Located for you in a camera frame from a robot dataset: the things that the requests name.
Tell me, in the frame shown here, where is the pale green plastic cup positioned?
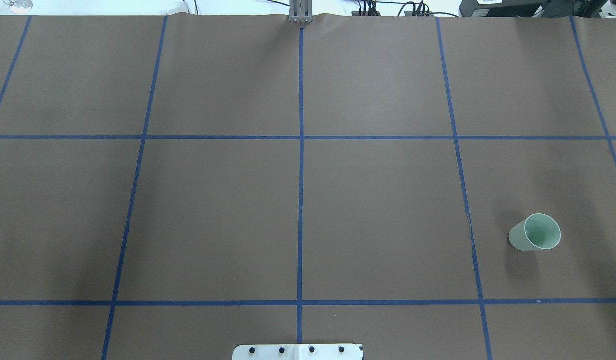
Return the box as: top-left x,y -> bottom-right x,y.
507,213 -> 562,252

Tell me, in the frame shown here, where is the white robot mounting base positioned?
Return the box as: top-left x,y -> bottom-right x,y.
232,343 -> 364,360

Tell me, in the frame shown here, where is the black device at table edge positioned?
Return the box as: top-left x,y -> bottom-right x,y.
459,0 -> 608,19

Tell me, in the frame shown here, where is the grey metal clamp bracket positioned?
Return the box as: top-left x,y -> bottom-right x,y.
289,0 -> 314,25

